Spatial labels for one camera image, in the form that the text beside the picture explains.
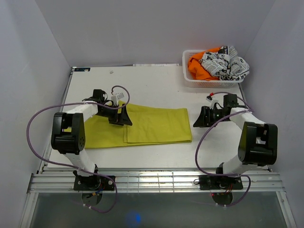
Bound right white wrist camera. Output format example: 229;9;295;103
206;93;217;104

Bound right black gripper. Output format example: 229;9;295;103
193;105;229;127

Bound blue label sticker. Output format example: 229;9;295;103
74;67;91;72

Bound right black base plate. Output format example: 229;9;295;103
199;175;243;190

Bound white plastic basket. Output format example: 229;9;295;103
182;49;244;88

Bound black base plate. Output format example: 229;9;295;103
73;175;115;191
199;175;243;190

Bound orange garment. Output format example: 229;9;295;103
188;47;220;81

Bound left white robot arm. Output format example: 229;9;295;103
51;89;133;190

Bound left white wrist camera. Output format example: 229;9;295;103
111;93;124;106

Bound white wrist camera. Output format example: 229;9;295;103
111;93;124;106
206;93;217;104

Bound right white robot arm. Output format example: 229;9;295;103
193;92;278;189

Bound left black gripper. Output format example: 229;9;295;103
97;104;132;125

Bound aluminium rail frame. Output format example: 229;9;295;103
21;65;296;228

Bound yellow-green trousers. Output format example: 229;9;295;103
85;104;192;149

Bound newspaper print garment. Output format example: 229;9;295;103
199;46;250;81

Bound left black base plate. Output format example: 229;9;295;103
73;175;115;191

